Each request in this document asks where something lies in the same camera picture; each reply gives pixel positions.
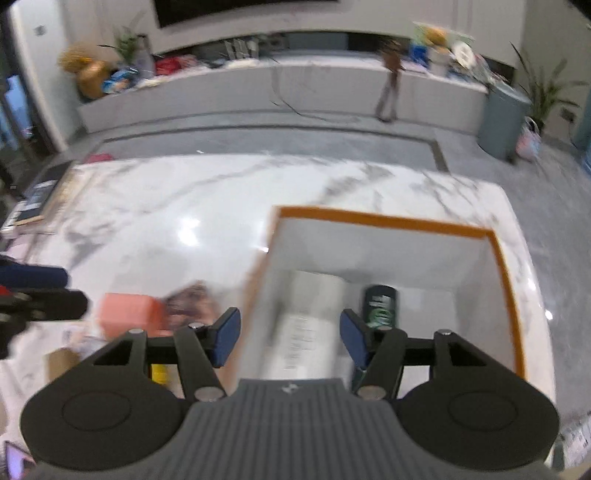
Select long grey media console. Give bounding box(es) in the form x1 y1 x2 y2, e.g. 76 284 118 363
78 48 491 136

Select white storage box orange rim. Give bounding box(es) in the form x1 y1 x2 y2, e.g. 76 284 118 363
239 205 528 393

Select pile of books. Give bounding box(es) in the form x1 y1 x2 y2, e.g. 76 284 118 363
0 161 85 234

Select grey trash bin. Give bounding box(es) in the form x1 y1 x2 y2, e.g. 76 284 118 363
477 83 533 161

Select yellow dried flowers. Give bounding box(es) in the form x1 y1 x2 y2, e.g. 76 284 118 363
57 43 95 73

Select golden vase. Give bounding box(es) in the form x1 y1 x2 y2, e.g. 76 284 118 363
75 61 113 101

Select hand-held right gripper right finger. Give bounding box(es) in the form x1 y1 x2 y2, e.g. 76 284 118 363
339 308 509 401

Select pink pump bottle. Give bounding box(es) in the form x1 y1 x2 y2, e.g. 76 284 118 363
98 292 168 343

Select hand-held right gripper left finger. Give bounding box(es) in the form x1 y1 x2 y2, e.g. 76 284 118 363
82 307 243 402

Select pink bag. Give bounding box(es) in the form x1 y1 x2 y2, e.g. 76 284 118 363
514 117 544 161

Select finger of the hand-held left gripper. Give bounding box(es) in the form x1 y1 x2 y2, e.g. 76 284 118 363
0 288 89 324
0 264 71 291

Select round white plate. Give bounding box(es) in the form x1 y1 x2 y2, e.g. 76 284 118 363
450 41 475 66

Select white paper box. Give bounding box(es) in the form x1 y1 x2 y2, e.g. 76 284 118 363
259 270 352 380

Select black cable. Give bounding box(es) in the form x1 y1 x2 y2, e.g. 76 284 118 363
269 59 362 121

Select brown tripod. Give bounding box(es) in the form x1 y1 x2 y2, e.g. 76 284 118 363
374 39 408 123

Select red packet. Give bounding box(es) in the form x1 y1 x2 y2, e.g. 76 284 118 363
154 55 198 77

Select black television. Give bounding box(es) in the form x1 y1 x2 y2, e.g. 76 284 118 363
152 0 341 29

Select smartphone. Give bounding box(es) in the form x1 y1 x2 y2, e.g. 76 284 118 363
2 440 37 480

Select black bottle green label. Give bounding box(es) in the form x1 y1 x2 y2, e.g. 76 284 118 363
361 284 400 331

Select yellow plush toy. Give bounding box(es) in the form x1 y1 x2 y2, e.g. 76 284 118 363
422 24 451 48

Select green leafy plant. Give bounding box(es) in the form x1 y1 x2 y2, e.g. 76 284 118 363
98 21 151 72

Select clear plastic container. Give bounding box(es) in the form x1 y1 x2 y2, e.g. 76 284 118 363
163 282 219 331

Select brown cardboard box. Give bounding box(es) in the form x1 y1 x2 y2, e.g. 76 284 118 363
45 347 86 385

